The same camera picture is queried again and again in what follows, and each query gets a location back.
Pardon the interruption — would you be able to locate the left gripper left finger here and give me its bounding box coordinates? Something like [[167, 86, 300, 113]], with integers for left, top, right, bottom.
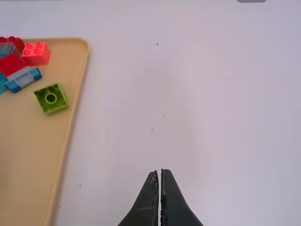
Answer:
[[117, 171, 159, 226]]

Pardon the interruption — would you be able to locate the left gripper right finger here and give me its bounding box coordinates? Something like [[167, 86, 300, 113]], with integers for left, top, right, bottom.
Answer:
[[160, 169, 205, 226]]

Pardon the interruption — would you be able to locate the tan tray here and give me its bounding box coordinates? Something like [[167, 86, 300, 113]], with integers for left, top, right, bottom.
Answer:
[[0, 37, 89, 226]]

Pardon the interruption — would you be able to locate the green toy brick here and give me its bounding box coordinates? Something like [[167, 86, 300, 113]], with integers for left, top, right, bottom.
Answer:
[[33, 83, 70, 116]]

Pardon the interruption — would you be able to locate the blue toy brick grey window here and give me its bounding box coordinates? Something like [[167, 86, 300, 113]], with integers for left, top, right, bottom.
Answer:
[[4, 67, 43, 94]]

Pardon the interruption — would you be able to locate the bright red toy brick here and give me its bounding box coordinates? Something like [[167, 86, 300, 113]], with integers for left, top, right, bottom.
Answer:
[[21, 42, 51, 66]]

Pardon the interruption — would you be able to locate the teal toy brick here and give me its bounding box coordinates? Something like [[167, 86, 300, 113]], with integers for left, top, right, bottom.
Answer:
[[0, 72, 9, 95]]

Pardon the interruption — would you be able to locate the dark red toy brick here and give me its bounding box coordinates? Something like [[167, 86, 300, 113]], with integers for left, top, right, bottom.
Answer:
[[0, 36, 25, 56]]

